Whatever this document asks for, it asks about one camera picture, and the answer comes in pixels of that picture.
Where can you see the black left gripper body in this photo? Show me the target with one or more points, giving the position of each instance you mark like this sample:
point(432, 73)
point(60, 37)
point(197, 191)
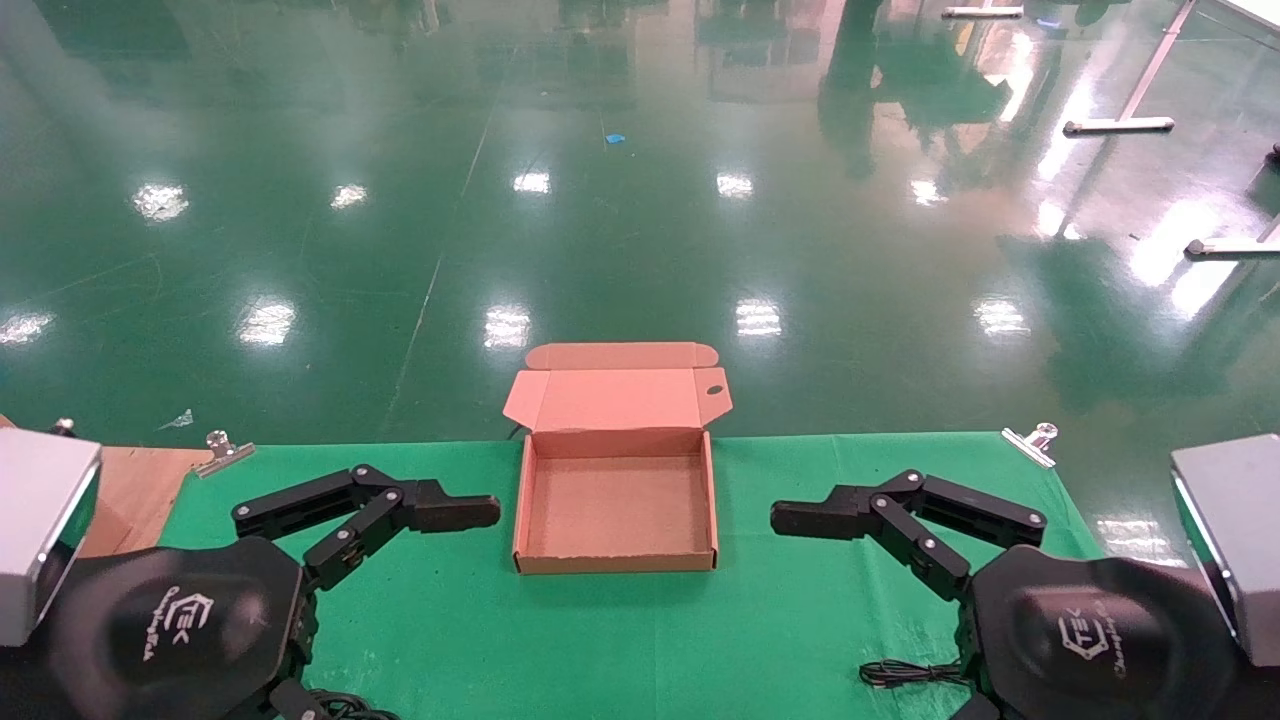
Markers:
point(170, 630)

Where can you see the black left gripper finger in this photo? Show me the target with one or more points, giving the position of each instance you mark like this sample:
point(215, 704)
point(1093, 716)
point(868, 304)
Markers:
point(320, 495)
point(350, 540)

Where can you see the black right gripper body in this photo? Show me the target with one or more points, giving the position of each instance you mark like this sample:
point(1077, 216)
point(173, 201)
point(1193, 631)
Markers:
point(1090, 640)

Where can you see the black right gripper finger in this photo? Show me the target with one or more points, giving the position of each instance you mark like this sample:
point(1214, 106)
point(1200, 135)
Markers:
point(925, 550)
point(970, 505)

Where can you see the open brown cardboard box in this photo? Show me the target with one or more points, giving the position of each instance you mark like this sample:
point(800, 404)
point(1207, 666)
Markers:
point(615, 500)

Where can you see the silver metal binder clip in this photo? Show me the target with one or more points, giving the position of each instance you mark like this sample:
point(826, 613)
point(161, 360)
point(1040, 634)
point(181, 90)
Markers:
point(222, 454)
point(1031, 444)

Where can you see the clear plastic floor scrap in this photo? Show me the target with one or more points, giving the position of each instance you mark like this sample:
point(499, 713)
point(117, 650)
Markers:
point(179, 420)

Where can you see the green table cloth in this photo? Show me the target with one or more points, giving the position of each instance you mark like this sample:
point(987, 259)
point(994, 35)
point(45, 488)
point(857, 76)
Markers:
point(620, 640)

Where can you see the white stand foot with pole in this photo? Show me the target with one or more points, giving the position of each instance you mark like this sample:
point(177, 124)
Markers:
point(1118, 125)

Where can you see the white table edge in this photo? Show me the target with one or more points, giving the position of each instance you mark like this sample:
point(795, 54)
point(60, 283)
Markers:
point(1258, 10)

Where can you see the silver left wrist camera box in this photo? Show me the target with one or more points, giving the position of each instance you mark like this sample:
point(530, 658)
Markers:
point(40, 530)

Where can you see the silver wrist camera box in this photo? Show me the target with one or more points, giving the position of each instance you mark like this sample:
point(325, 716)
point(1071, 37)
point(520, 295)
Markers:
point(1235, 540)
point(40, 530)

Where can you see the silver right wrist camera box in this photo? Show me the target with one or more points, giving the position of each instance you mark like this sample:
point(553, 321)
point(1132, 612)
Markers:
point(1235, 540)

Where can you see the short white frame bar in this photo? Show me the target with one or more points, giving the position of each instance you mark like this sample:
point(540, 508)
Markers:
point(983, 12)

